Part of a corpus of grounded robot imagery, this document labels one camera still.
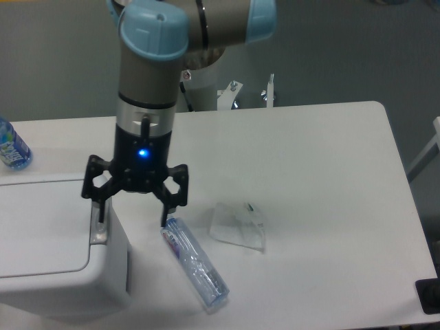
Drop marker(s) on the white push-lid trash can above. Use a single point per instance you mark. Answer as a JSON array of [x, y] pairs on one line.
[[61, 255]]

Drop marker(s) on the white frame at right edge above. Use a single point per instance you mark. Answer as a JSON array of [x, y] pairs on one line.
[[426, 155]]

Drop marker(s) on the black clamp at table edge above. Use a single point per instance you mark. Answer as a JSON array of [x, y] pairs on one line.
[[428, 292]]

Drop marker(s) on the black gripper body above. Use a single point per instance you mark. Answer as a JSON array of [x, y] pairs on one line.
[[139, 161]]

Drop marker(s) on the clear plastic water bottle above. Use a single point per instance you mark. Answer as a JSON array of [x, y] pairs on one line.
[[195, 263]]

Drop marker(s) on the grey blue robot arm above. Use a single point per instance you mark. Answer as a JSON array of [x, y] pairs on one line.
[[155, 39]]

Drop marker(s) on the blue labelled drink bottle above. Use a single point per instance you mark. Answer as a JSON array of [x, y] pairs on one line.
[[15, 153]]

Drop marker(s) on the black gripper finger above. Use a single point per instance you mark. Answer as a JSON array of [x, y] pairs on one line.
[[170, 201], [96, 166]]

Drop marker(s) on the crumpled clear plastic bag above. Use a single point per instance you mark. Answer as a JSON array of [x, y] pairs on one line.
[[241, 225]]

